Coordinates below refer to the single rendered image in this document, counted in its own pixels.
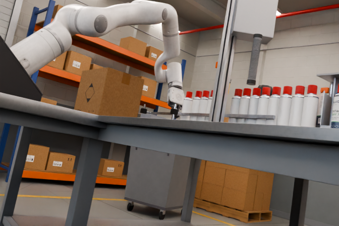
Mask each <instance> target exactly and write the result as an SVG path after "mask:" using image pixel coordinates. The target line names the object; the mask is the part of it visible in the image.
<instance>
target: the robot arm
mask: <svg viewBox="0 0 339 226"><path fill-rule="evenodd" d="M155 24H161V26H162V35H163V43H164V52H163V53H162V54H161V55H160V56H159V57H158V59H157V60H156V62H155V66H154V73H155V79H156V81H157V83H168V92H167V103H168V106H170V107H171V108H174V105H175V104H176V105H177V107H176V109H178V112H179V111H180V110H182V106H183V101H184V99H185V96H184V92H183V90H182V89H183V86H182V68H181V64H180V63H177V62H172V63H169V64H168V65H167V70H163V69H162V65H163V64H164V63H165V62H166V61H168V60H170V59H173V58H175V57H177V56H179V54H180V40H179V26H178V15H177V12H176V10H175V8H174V7H173V6H171V5H169V4H165V3H159V2H153V1H145V0H135V1H132V2H131V3H129V4H117V5H112V6H109V7H106V8H99V7H90V6H84V5H78V4H71V5H67V6H64V7H62V8H61V9H59V10H58V12H57V13H56V15H55V18H54V19H53V21H52V22H51V23H50V24H48V25H46V26H45V27H43V28H41V29H40V30H38V31H36V32H35V33H33V34H32V35H30V36H28V37H27V38H25V39H23V40H22V41H20V42H18V43H17V44H15V45H13V46H12V47H10V49H11V51H12V52H13V54H14V55H15V56H16V58H17V59H18V61H19V62H20V63H21V65H22V66H23V67H24V69H25V70H26V72H27V73H28V74H29V76H31V75H32V74H34V73H35V72H37V71H38V70H40V69H41V68H43V67H44V66H45V65H47V64H48V63H50V62H51V61H53V60H54V59H56V58H57V57H59V56H60V55H62V54H63V53H64V52H66V51H67V50H68V49H69V48H70V47H71V45H72V38H71V37H72V36H73V35H76V34H81V35H85V36H89V37H101V36H104V35H106V34H108V33H109V32H111V31H112V30H113V29H115V28H118V27H123V26H129V25H155Z"/></svg>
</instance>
